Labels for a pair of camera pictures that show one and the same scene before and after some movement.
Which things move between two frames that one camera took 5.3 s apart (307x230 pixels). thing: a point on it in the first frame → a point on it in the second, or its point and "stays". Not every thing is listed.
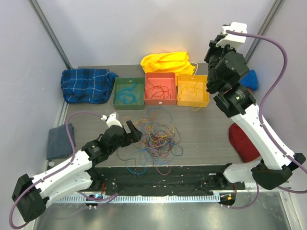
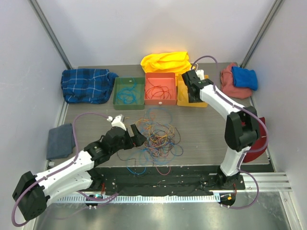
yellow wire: x=158 y=133 stays
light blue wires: x=128 y=95 stays
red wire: x=158 y=90 stays
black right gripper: x=213 y=48 → x=194 y=100
